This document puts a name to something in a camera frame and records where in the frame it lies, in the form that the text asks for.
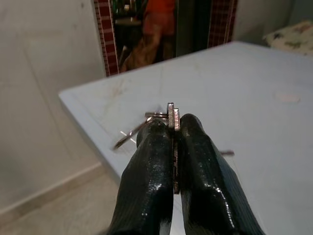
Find silver metal key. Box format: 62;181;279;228
167;101;176;134

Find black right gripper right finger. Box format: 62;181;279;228
179;113;266;235

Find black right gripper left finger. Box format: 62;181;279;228
107;120;175;235

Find floral print pillow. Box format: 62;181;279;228
262;20;313;57

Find silver metal key ring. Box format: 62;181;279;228
112;111;170;150

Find light blue plastic table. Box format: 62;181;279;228
58;41;313;235

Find person in orange clothes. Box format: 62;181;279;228
120;0;177;73

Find red plaid curtain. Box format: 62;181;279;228
93;0;121;77
208;0;238;47

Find dark door panel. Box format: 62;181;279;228
176;0;211;58

